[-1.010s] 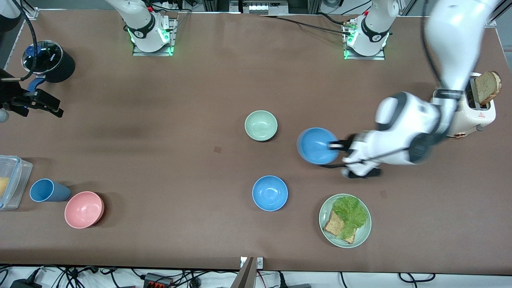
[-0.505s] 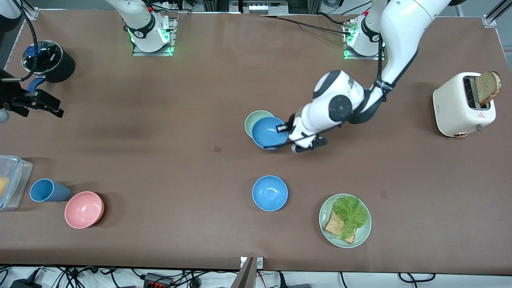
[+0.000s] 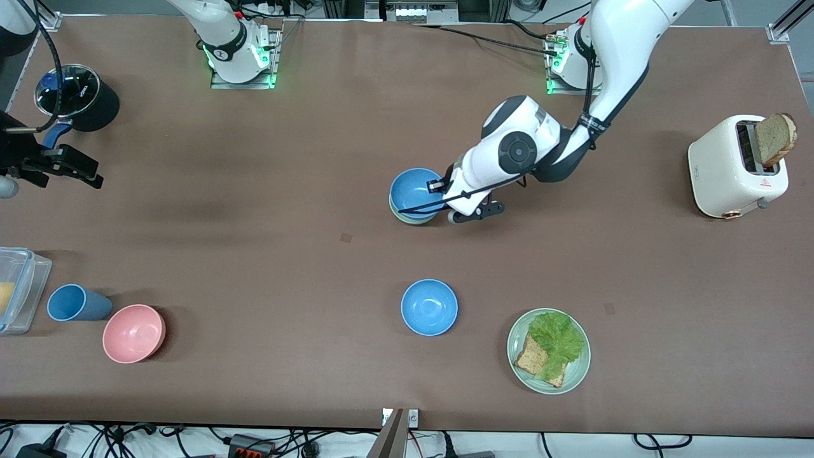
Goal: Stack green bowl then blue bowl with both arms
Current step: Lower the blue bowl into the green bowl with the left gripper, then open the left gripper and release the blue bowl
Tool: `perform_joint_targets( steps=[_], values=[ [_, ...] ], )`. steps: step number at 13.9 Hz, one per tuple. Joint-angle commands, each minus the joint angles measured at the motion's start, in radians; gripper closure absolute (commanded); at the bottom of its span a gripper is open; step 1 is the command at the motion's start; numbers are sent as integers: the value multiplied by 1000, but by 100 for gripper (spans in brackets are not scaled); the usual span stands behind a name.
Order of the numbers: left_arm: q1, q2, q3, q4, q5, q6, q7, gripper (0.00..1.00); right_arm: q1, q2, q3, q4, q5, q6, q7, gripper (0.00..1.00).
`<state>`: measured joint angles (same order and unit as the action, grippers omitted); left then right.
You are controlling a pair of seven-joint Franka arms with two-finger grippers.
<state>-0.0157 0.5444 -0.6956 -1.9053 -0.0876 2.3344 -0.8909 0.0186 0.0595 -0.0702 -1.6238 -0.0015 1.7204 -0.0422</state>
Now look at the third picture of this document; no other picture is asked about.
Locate blue bowl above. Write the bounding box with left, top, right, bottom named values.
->
left=389, top=168, right=449, bottom=217
left=401, top=279, right=459, bottom=337

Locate green bowl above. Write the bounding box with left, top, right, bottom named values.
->
left=389, top=200, right=441, bottom=226

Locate pink bowl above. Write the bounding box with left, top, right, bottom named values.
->
left=102, top=304, right=167, bottom=364

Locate clear plastic container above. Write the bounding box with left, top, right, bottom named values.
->
left=0, top=247, right=53, bottom=336

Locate blue cup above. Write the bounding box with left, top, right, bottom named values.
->
left=47, top=284, right=114, bottom=322

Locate white power strip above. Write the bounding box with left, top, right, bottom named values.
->
left=382, top=2, right=457, bottom=24

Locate green lettuce leaf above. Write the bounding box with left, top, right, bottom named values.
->
left=529, top=311, right=586, bottom=381

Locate brown bread slice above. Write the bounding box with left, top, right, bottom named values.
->
left=514, top=334, right=567, bottom=389

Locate green plate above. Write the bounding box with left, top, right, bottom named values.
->
left=507, top=308, right=591, bottom=395

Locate cream white toaster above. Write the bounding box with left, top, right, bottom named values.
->
left=688, top=114, right=790, bottom=220

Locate grey metal pole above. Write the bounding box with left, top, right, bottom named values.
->
left=367, top=408, right=405, bottom=458

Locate toast slice in toaster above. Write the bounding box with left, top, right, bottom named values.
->
left=755, top=113, right=798, bottom=170

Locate black orange power strip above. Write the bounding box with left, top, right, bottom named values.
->
left=228, top=434, right=275, bottom=458

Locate black pot blue handle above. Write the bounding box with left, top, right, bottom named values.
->
left=34, top=64, right=120, bottom=148

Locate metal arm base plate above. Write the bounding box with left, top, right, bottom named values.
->
left=210, top=25, right=282, bottom=90
left=546, top=29, right=614, bottom=96

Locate black braided table cable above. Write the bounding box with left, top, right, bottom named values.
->
left=412, top=23, right=563, bottom=58

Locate black looped floor cable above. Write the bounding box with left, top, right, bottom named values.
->
left=632, top=434, right=693, bottom=450

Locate aluminium frame rail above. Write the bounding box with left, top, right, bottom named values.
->
left=766, top=0, right=814, bottom=44

